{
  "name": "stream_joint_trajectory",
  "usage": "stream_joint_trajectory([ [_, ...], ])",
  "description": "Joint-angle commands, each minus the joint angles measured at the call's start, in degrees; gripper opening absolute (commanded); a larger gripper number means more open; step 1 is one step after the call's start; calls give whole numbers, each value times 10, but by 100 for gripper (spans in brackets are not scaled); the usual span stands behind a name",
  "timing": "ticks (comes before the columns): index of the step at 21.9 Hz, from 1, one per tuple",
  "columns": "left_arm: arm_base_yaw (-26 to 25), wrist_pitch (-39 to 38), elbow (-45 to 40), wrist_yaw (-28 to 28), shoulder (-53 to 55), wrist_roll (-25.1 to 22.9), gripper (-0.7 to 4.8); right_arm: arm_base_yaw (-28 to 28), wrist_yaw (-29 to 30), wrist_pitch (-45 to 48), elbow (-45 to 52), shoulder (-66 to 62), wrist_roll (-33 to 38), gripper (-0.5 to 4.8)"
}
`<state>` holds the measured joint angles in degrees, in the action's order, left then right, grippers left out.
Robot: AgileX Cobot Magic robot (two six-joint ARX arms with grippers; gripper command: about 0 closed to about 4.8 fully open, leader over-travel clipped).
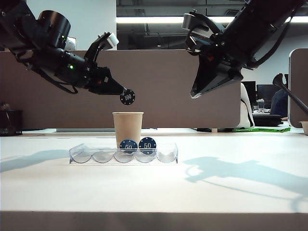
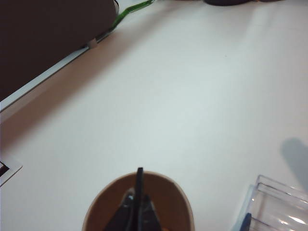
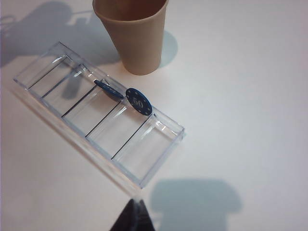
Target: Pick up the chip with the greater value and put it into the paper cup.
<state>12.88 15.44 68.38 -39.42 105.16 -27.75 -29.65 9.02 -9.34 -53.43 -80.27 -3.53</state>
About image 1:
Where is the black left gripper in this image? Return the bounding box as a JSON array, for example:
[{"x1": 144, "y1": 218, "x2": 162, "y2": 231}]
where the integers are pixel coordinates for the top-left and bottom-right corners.
[{"x1": 81, "y1": 57, "x2": 128, "y2": 96}]

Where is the black bag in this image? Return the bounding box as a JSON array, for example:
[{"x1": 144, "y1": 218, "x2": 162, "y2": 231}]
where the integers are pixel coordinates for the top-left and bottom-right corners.
[{"x1": 252, "y1": 114, "x2": 283, "y2": 126}]

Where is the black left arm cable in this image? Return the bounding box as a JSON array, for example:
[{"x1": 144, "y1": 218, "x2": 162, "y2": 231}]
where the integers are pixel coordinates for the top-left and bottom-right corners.
[{"x1": 15, "y1": 55, "x2": 79, "y2": 94}]

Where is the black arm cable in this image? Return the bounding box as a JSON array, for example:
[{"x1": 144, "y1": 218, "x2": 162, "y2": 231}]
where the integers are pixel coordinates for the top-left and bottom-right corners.
[
  {"x1": 243, "y1": 9, "x2": 296, "y2": 70},
  {"x1": 15, "y1": 55, "x2": 79, "y2": 94}
]

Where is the tall black monitor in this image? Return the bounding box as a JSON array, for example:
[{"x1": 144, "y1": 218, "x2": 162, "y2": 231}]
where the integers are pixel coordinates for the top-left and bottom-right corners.
[{"x1": 241, "y1": 81, "x2": 257, "y2": 106}]

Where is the white office chair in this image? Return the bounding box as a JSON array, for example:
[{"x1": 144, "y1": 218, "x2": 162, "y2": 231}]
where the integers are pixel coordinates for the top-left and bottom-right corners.
[{"x1": 240, "y1": 84, "x2": 256, "y2": 128}]

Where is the metal wall switch plate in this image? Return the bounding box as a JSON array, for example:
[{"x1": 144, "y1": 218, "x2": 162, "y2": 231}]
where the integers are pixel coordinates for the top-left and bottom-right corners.
[{"x1": 66, "y1": 36, "x2": 77, "y2": 51}]

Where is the brown paper cup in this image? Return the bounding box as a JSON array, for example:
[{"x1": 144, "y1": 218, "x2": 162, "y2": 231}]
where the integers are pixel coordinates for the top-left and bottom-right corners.
[{"x1": 112, "y1": 111, "x2": 144, "y2": 149}]

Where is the blue 50 poker chip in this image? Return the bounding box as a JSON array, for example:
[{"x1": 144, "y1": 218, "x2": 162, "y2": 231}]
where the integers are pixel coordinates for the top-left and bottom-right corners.
[
  {"x1": 119, "y1": 139, "x2": 139, "y2": 154},
  {"x1": 138, "y1": 137, "x2": 157, "y2": 155}
]

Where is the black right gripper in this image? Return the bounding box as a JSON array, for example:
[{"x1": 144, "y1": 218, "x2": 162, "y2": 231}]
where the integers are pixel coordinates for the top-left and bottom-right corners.
[{"x1": 187, "y1": 36, "x2": 244, "y2": 99}]

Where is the person in blue shirt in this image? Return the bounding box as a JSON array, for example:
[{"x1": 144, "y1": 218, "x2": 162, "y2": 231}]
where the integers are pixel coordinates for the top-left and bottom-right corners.
[{"x1": 269, "y1": 73, "x2": 289, "y2": 121}]

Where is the wide black monitor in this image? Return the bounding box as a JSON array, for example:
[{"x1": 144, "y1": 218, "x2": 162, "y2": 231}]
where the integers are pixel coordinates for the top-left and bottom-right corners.
[{"x1": 256, "y1": 84, "x2": 277, "y2": 101}]

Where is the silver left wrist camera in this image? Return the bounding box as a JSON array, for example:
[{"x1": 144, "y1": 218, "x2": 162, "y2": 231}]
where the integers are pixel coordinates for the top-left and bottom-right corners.
[{"x1": 97, "y1": 31, "x2": 120, "y2": 51}]

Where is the long ceiling light strip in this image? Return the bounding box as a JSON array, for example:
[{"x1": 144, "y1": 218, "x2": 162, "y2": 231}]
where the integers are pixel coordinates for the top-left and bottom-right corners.
[{"x1": 116, "y1": 15, "x2": 308, "y2": 24}]

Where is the black 100 poker chip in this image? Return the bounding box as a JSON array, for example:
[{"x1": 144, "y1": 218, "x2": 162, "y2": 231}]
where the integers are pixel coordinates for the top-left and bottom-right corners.
[{"x1": 119, "y1": 89, "x2": 136, "y2": 106}]

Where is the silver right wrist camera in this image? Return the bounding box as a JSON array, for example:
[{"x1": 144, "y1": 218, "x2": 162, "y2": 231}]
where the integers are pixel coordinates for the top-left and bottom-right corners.
[{"x1": 181, "y1": 9, "x2": 212, "y2": 38}]

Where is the green tape strip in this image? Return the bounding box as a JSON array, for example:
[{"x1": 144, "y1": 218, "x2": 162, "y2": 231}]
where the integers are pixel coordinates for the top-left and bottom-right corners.
[{"x1": 232, "y1": 127, "x2": 291, "y2": 133}]

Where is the grey metal partition rail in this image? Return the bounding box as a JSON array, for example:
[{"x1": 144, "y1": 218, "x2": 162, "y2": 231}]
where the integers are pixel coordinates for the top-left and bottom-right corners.
[{"x1": 56, "y1": 128, "x2": 116, "y2": 133}]

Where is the wide brown desk partition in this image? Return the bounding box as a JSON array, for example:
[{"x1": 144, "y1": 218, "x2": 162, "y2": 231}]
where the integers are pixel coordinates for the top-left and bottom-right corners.
[{"x1": 0, "y1": 49, "x2": 242, "y2": 129}]

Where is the narrow brown desk partition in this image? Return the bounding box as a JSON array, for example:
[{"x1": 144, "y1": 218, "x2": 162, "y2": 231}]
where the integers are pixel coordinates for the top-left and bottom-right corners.
[{"x1": 288, "y1": 48, "x2": 308, "y2": 129}]

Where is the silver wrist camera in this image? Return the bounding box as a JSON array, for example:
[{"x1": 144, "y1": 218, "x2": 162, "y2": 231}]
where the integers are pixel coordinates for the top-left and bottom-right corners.
[
  {"x1": 97, "y1": 31, "x2": 120, "y2": 51},
  {"x1": 181, "y1": 9, "x2": 212, "y2": 38}
]

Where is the clear plastic chip tray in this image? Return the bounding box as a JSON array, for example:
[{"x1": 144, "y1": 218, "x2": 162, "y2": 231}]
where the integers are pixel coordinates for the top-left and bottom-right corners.
[{"x1": 69, "y1": 142, "x2": 179, "y2": 164}]

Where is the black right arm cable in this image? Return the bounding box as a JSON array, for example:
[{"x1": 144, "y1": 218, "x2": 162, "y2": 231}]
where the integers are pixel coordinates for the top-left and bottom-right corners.
[{"x1": 243, "y1": 9, "x2": 296, "y2": 70}]

